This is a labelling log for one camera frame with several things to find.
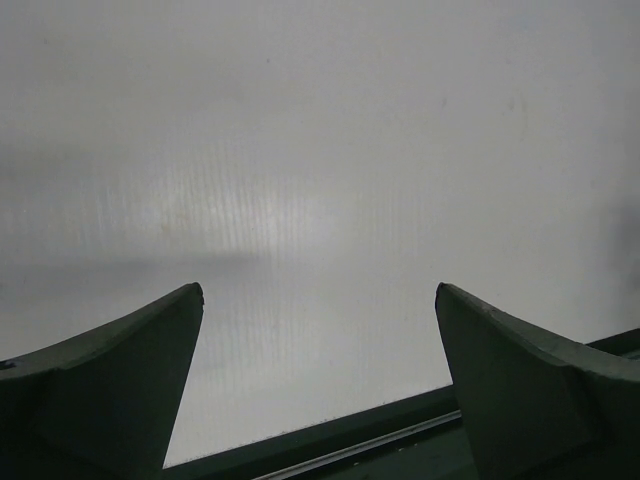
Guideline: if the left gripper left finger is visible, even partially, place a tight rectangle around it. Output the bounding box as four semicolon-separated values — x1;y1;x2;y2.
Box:
1;283;204;479

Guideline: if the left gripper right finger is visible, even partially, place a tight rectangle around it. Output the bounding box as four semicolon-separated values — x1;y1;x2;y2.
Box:
435;283;639;479

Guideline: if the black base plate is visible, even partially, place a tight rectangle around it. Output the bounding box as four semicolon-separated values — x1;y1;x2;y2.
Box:
159;326;640;480

